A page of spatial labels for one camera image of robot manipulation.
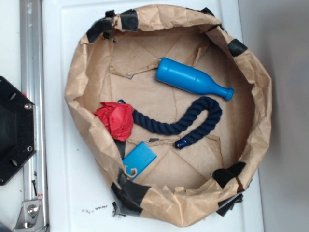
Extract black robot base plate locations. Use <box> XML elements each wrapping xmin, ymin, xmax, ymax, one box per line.
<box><xmin>0</xmin><ymin>76</ymin><xmax>36</xmax><ymax>186</ymax></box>

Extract brown paper bin with tape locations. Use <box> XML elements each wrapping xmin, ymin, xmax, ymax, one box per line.
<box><xmin>65</xmin><ymin>5</ymin><xmax>272</xmax><ymax>227</ymax></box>

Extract blue rectangular block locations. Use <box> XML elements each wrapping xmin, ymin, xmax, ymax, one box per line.
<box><xmin>123</xmin><ymin>142</ymin><xmax>157</xmax><ymax>180</ymax></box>

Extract blue plastic bottle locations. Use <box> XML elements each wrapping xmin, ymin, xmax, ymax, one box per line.
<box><xmin>155</xmin><ymin>58</ymin><xmax>234</xmax><ymax>101</ymax></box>

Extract aluminium extrusion rail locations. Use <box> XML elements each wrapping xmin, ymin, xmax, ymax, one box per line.
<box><xmin>19</xmin><ymin>0</ymin><xmax>50</xmax><ymax>232</ymax></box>

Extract dark blue twisted rope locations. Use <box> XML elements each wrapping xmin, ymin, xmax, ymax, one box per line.
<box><xmin>118</xmin><ymin>96</ymin><xmax>223</xmax><ymax>150</ymax></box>

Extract crumpled red paper ball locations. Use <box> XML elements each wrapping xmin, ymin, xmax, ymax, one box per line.
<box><xmin>93</xmin><ymin>102</ymin><xmax>134</xmax><ymax>142</ymax></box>

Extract white tray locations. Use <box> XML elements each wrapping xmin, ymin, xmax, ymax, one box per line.
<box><xmin>42</xmin><ymin>0</ymin><xmax>264</xmax><ymax>232</ymax></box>

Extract metal corner bracket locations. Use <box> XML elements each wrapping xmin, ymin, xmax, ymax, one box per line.
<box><xmin>14</xmin><ymin>200</ymin><xmax>45</xmax><ymax>232</ymax></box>

